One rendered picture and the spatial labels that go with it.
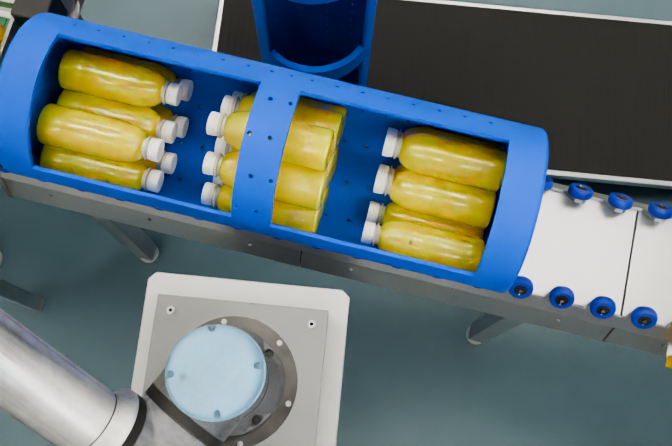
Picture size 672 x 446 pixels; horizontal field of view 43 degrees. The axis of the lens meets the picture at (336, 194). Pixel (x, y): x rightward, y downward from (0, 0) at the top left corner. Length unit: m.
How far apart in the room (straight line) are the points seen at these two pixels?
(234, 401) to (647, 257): 0.92
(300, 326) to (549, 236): 0.58
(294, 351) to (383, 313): 1.25
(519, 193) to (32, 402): 0.75
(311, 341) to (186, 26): 1.69
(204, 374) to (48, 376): 0.18
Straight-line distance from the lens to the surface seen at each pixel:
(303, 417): 1.28
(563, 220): 1.67
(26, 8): 1.77
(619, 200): 1.65
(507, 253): 1.36
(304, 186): 1.40
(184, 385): 1.06
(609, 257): 1.68
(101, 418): 1.05
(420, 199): 1.46
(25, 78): 1.45
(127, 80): 1.50
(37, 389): 1.01
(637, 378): 2.65
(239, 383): 1.06
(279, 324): 1.29
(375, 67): 2.56
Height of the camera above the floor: 2.49
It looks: 75 degrees down
